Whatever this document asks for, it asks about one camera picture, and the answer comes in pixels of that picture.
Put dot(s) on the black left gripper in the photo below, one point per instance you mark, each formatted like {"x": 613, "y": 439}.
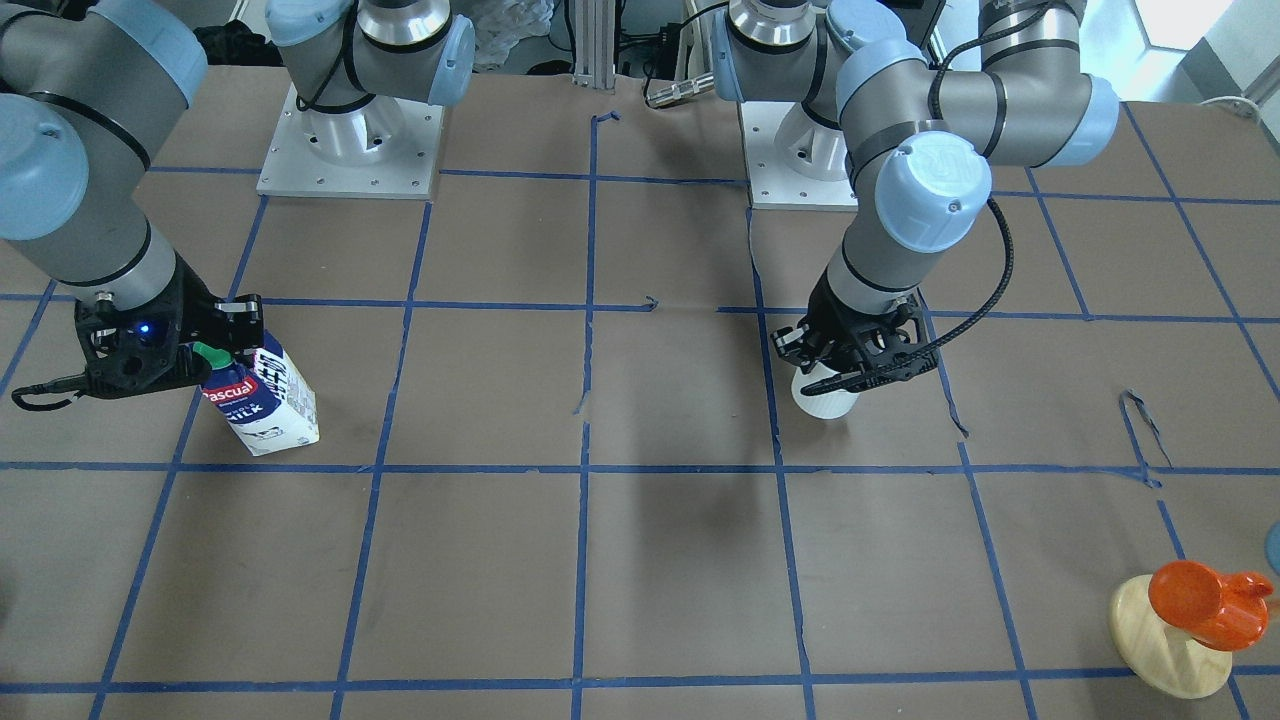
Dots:
{"x": 826, "y": 312}

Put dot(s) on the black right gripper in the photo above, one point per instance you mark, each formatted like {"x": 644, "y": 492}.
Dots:
{"x": 192, "y": 303}

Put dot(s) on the white ceramic mug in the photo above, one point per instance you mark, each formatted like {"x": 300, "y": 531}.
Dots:
{"x": 830, "y": 406}

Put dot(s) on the blue white milk carton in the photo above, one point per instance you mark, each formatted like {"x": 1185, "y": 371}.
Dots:
{"x": 263, "y": 396}

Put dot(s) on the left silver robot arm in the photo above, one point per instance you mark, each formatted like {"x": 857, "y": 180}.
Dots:
{"x": 921, "y": 144}

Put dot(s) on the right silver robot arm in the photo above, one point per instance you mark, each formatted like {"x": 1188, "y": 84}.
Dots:
{"x": 88, "y": 104}

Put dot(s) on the orange mug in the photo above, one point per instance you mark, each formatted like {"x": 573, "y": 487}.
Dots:
{"x": 1224, "y": 612}

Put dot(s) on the blue mug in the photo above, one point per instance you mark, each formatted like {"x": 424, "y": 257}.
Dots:
{"x": 1271, "y": 547}

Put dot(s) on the aluminium frame post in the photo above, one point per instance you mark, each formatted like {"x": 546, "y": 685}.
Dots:
{"x": 594, "y": 43}

